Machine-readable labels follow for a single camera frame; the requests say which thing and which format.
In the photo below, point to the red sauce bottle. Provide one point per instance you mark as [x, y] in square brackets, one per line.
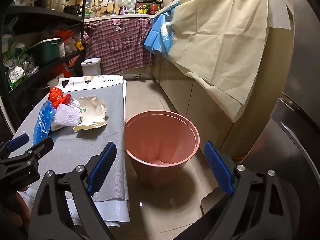
[153, 8]

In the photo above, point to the red and white packet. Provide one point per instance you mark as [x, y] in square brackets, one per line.
[65, 98]

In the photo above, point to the hanging kitchen utensils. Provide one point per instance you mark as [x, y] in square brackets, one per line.
[95, 1]

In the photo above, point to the blue plastic bag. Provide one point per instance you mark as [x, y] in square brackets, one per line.
[43, 120]

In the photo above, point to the black shelf rack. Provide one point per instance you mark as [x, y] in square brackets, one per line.
[37, 11]

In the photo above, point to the clear plastic bag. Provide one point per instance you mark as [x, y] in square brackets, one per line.
[30, 66]

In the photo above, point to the steel pot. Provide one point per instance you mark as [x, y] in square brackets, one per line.
[55, 2]

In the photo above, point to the green storage box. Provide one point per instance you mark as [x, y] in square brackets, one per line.
[45, 52]

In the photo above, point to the green vegetable packet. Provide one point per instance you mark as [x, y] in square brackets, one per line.
[16, 76]

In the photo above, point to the white paper sheet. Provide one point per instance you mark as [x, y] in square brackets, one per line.
[280, 12]

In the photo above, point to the red plaid shirt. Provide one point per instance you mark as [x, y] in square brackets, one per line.
[120, 47]

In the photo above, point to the pink bottle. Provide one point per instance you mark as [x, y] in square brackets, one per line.
[123, 10]

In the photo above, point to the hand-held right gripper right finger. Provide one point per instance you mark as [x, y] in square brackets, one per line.
[217, 165]

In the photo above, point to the beige kitchen cabinet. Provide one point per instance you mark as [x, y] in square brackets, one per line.
[180, 87]

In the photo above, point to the white printed tablecloth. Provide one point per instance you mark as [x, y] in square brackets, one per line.
[75, 81]

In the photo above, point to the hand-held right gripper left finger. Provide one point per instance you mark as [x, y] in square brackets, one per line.
[102, 165]

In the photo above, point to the cream paper bag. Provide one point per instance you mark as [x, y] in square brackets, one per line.
[92, 107]

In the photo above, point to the cream cloth with blue print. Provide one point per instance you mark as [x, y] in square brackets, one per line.
[225, 42]

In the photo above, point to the person's left hand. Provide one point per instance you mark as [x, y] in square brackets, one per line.
[24, 205]

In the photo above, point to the chrome faucet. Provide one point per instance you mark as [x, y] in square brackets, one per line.
[112, 2]

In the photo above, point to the small yellow item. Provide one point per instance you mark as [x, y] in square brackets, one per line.
[79, 46]

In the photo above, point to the yellow bottle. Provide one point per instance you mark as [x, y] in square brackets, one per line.
[143, 9]

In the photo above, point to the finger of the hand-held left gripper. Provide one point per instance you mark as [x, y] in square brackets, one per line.
[17, 142]
[41, 148]

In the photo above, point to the grey textured table mat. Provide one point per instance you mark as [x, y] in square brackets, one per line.
[82, 150]

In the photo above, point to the pink plastic bin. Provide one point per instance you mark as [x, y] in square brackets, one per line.
[162, 140]

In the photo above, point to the orange plastic bag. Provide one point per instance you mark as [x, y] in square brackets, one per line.
[55, 96]

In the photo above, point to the white bubble wrap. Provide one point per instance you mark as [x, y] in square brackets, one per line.
[65, 117]

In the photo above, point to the white lidded bin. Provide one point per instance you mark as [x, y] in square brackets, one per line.
[91, 67]

